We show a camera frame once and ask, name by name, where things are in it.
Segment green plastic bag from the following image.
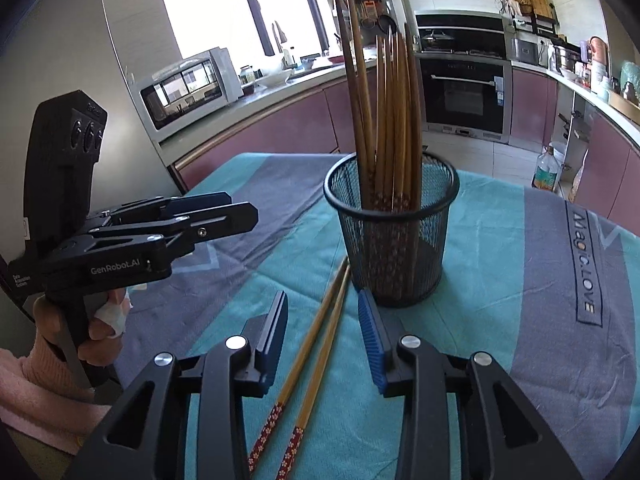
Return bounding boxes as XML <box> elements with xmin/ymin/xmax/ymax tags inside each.
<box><xmin>620</xmin><ymin>60</ymin><xmax>640</xmax><ymax>97</ymax></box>

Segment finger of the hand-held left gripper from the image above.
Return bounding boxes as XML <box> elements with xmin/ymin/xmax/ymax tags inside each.
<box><xmin>89</xmin><ymin>201</ymin><xmax>259</xmax><ymax>256</ymax></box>
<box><xmin>102</xmin><ymin>191</ymin><xmax>233</xmax><ymax>226</ymax></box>

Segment dark pot with lid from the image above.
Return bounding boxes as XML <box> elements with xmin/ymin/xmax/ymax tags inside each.
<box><xmin>420</xmin><ymin>30</ymin><xmax>457</xmax><ymax>53</ymax></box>

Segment person's left hand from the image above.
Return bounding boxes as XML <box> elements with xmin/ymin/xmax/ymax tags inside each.
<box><xmin>34</xmin><ymin>287</ymin><xmax>132</xmax><ymax>367</ymax></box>

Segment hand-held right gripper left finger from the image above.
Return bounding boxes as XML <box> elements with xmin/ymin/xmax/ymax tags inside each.
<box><xmin>65</xmin><ymin>290</ymin><xmax>290</xmax><ymax>480</ymax></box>

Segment steel steamer pot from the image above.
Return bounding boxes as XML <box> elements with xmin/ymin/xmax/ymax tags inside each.
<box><xmin>552</xmin><ymin>44</ymin><xmax>581</xmax><ymax>74</ymax></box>

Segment black mesh utensil holder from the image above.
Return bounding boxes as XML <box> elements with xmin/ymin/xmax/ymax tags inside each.
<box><xmin>323</xmin><ymin>151</ymin><xmax>460</xmax><ymax>309</ymax></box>

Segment pink narrow lower cabinet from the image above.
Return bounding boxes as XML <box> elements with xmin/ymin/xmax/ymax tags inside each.
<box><xmin>511</xmin><ymin>67</ymin><xmax>559</xmax><ymax>151</ymax></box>

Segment pink thermos jug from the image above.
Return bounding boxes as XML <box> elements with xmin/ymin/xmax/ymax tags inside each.
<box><xmin>587</xmin><ymin>36</ymin><xmax>609</xmax><ymax>67</ymax></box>

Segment kitchen window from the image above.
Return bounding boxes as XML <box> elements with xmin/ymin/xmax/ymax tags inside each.
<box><xmin>152</xmin><ymin>0</ymin><xmax>346</xmax><ymax>61</ymax></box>

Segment pink lower cabinets curved run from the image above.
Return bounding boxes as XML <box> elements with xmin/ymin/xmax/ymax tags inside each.
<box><xmin>575</xmin><ymin>105</ymin><xmax>640</xmax><ymax>239</ymax></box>

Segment black range hood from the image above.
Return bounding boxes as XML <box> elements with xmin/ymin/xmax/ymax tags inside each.
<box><xmin>415</xmin><ymin>10</ymin><xmax>507</xmax><ymax>53</ymax></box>

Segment black wall rack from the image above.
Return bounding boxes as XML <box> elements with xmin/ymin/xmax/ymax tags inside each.
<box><xmin>497</xmin><ymin>0</ymin><xmax>557</xmax><ymax>37</ymax></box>

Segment round wooden container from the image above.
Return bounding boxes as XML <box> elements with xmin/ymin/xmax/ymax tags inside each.
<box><xmin>607</xmin><ymin>91</ymin><xmax>640</xmax><ymax>122</ymax></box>

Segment cooking oil bottle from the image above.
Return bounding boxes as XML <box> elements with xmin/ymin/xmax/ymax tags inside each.
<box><xmin>532</xmin><ymin>144</ymin><xmax>561</xmax><ymax>194</ymax></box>

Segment pink lower cabinets long run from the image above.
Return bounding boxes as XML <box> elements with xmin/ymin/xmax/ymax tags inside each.
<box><xmin>172</xmin><ymin>62</ymin><xmax>426</xmax><ymax>194</ymax></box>

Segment bundle of wooden chopsticks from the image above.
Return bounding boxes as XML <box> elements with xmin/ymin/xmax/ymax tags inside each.
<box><xmin>334</xmin><ymin>0</ymin><xmax>426</xmax><ymax>306</ymax></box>

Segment grey refrigerator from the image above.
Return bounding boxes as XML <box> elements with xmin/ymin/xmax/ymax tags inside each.
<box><xmin>0</xmin><ymin>0</ymin><xmax>187</xmax><ymax>356</ymax></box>

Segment wooden chopstick red patterned end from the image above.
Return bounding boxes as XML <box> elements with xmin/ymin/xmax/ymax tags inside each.
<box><xmin>275</xmin><ymin>272</ymin><xmax>352</xmax><ymax>480</ymax></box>
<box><xmin>247</xmin><ymin>255</ymin><xmax>351</xmax><ymax>473</ymax></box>

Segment white countertop oven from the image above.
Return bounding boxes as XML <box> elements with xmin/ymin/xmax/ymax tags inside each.
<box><xmin>136</xmin><ymin>47</ymin><xmax>244</xmax><ymax>143</ymax></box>

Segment teal and grey tablecloth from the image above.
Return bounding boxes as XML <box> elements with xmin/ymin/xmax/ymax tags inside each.
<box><xmin>107</xmin><ymin>152</ymin><xmax>640</xmax><ymax>480</ymax></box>

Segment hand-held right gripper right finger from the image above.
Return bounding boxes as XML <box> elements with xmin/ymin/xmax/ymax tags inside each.
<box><xmin>357</xmin><ymin>287</ymin><xmax>583</xmax><ymax>480</ymax></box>

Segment black built-in oven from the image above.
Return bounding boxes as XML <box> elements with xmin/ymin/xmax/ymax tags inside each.
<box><xmin>417</xmin><ymin>57</ymin><xmax>513</xmax><ymax>142</ymax></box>

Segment gas stove top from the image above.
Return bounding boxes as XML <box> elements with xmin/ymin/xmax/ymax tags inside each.
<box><xmin>420</xmin><ymin>48</ymin><xmax>511</xmax><ymax>61</ymax></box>

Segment kitchen faucet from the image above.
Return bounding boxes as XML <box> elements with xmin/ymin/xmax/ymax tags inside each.
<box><xmin>271</xmin><ymin>21</ymin><xmax>289</xmax><ymax>57</ymax></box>

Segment white bowl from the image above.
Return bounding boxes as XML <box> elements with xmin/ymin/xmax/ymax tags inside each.
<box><xmin>255</xmin><ymin>70</ymin><xmax>292</xmax><ymax>87</ymax></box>

